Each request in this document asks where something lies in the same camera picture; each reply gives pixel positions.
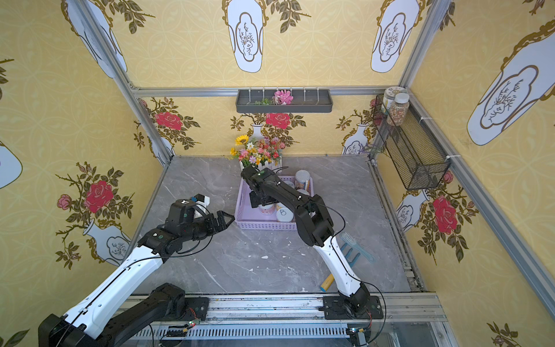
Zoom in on teal brush white bristles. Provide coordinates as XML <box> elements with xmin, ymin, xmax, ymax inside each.
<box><xmin>339</xmin><ymin>232</ymin><xmax>376</xmax><ymax>265</ymax></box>

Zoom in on orange label tin can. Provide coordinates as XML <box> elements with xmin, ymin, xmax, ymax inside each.
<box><xmin>276</xmin><ymin>207</ymin><xmax>294</xmax><ymax>223</ymax></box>

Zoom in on grey wall shelf tray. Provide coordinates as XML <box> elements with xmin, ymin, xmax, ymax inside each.
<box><xmin>236</xmin><ymin>88</ymin><xmax>334</xmax><ymax>114</ymax></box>

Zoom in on flower pot white fence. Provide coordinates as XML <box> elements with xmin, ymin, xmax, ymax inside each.
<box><xmin>230</xmin><ymin>134</ymin><xmax>286</xmax><ymax>170</ymax></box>

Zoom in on spice jar white lid rear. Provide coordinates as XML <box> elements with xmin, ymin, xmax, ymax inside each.
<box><xmin>382</xmin><ymin>86</ymin><xmax>407</xmax><ymax>112</ymax></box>

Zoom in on spice jar white lid front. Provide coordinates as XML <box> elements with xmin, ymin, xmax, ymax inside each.
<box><xmin>387</xmin><ymin>93</ymin><xmax>410</xmax><ymax>126</ymax></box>

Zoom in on blue garden fork yellow handle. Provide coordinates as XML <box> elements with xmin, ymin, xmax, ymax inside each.
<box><xmin>315</xmin><ymin>238</ymin><xmax>361</xmax><ymax>296</ymax></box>

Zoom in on pink flower on shelf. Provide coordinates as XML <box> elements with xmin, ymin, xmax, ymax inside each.
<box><xmin>273</xmin><ymin>90</ymin><xmax>294</xmax><ymax>105</ymax></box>

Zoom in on black wire wall basket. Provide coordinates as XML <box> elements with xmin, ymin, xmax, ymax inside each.
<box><xmin>369</xmin><ymin>95</ymin><xmax>451</xmax><ymax>190</ymax></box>

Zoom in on spice jar white lid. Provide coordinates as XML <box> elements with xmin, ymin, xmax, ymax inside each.
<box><xmin>382</xmin><ymin>86</ymin><xmax>407</xmax><ymax>112</ymax></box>
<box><xmin>387</xmin><ymin>93</ymin><xmax>410</xmax><ymax>126</ymax></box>

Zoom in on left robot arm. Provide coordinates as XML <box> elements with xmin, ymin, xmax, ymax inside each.
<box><xmin>38</xmin><ymin>195</ymin><xmax>235</xmax><ymax>346</ymax></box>

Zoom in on pink label tin can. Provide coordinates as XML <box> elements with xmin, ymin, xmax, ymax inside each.
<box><xmin>258</xmin><ymin>204</ymin><xmax>275</xmax><ymax>215</ymax></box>

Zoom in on tall yellow can plastic lid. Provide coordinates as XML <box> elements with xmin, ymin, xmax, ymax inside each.
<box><xmin>294</xmin><ymin>170</ymin><xmax>311</xmax><ymax>192</ymax></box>

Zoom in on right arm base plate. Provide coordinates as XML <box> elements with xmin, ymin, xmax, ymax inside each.
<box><xmin>319</xmin><ymin>296</ymin><xmax>384</xmax><ymax>320</ymax></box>

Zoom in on purple plastic basket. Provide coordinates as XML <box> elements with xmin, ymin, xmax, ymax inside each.
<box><xmin>234</xmin><ymin>180</ymin><xmax>297</xmax><ymax>231</ymax></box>

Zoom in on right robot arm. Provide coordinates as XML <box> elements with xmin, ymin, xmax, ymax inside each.
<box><xmin>241</xmin><ymin>166</ymin><xmax>371</xmax><ymax>317</ymax></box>

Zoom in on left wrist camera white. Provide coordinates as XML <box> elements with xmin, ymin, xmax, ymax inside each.
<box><xmin>191</xmin><ymin>194</ymin><xmax>210</xmax><ymax>218</ymax></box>

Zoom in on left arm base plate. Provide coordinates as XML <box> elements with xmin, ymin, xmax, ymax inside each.
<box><xmin>163</xmin><ymin>296</ymin><xmax>210</xmax><ymax>321</ymax></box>

